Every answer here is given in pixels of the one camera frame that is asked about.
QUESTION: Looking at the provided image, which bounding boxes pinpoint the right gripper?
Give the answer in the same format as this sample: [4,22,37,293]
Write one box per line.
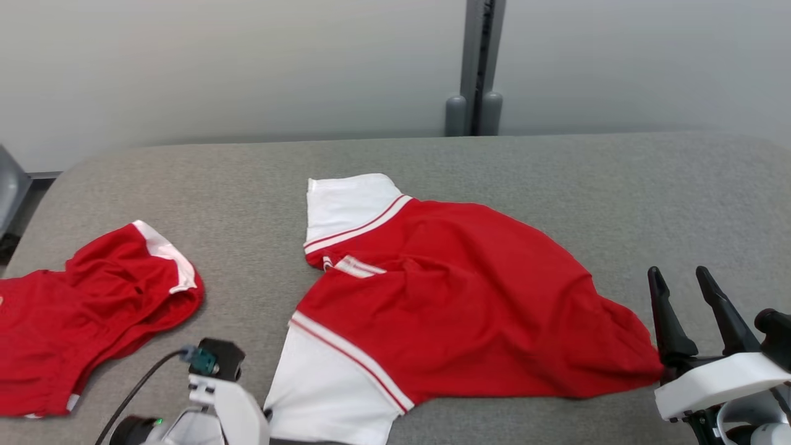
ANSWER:
[647,266,791,445]

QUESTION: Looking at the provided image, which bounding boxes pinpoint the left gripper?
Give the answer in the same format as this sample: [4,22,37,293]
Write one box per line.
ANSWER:
[111,374,271,445]

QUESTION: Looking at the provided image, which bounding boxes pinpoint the red shorts with white stripe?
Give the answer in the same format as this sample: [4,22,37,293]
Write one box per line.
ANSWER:
[0,220,205,419]

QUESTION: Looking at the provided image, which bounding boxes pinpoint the red white number jersey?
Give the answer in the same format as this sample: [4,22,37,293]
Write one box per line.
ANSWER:
[264,173,666,445]

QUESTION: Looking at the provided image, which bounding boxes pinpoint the grey upholstered table pad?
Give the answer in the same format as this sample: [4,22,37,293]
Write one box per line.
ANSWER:
[0,131,791,445]

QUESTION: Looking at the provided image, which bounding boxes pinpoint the grey chair shell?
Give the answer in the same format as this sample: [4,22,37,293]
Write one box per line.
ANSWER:
[0,145,32,237]

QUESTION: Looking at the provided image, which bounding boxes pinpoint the black left camera cable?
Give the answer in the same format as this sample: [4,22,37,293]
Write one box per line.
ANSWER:
[95,349,193,445]

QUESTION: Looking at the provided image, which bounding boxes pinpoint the grey cylindrical post foot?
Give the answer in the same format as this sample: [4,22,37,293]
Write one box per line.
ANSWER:
[445,94,468,137]
[481,91,504,136]

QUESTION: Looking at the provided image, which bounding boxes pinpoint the grey metal partition post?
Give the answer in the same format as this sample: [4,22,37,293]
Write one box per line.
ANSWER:
[460,0,507,137]

